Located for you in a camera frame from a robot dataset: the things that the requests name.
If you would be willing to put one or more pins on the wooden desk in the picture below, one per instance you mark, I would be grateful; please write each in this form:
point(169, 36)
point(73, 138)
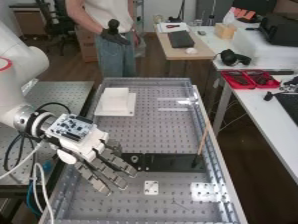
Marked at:
point(186, 56)

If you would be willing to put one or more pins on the black plate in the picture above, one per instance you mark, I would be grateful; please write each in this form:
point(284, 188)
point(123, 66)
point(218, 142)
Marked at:
point(173, 162)

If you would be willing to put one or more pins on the small white metal plate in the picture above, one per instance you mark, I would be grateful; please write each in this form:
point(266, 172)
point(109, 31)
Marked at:
point(150, 187)

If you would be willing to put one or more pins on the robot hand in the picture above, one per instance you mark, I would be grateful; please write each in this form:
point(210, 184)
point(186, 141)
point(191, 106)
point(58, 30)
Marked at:
point(81, 140)

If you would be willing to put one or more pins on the white mouse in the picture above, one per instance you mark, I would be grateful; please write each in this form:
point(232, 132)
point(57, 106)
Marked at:
point(190, 50)

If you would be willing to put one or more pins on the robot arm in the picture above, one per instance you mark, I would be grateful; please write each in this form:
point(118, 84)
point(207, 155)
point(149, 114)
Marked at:
point(17, 73)

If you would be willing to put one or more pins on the red tray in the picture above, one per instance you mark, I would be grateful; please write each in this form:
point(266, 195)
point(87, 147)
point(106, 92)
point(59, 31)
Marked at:
point(266, 78)
point(236, 80)

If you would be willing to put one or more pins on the thin stick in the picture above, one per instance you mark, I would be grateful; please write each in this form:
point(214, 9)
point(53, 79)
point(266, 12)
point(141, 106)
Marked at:
point(203, 136)

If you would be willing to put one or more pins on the small cardboard box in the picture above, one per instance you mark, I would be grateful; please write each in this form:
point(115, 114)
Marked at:
point(224, 31)

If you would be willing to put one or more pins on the clear box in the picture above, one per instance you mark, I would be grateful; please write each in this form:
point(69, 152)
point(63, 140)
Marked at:
point(207, 140)

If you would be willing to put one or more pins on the black chair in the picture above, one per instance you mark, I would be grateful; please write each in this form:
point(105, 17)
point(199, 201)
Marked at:
point(54, 23)

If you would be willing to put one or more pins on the white desk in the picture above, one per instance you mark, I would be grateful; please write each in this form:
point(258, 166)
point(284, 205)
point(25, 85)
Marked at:
point(270, 56)
point(266, 133)

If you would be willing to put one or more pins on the small black block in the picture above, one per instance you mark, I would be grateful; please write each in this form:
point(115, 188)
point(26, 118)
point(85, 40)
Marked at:
point(268, 96)

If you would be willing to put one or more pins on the black desktop machine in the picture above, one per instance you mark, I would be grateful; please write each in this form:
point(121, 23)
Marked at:
point(283, 31)

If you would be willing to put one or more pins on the black headphones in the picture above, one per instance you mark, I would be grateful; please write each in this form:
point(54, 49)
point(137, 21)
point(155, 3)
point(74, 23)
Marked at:
point(230, 57)

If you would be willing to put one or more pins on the person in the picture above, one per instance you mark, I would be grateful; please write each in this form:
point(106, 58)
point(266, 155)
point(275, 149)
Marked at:
point(113, 56)

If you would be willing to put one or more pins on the small white box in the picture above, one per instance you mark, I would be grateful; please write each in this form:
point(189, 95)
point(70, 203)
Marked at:
point(115, 101)

